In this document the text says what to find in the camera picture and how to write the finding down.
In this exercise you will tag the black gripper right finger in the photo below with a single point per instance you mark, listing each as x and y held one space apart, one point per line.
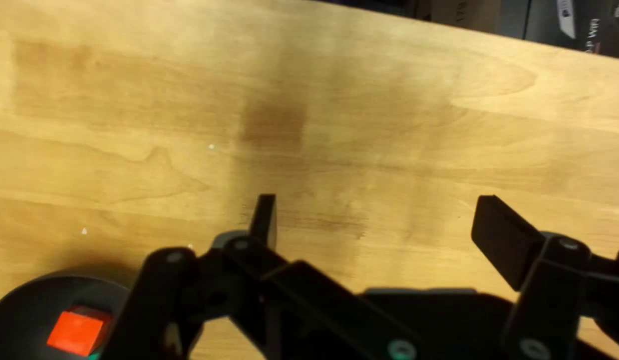
501 233

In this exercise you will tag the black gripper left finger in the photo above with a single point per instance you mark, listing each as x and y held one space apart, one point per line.
261 221

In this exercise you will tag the small orange block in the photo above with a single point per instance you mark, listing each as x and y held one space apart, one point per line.
76 332

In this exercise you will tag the black bowl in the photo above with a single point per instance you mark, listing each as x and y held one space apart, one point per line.
22 313

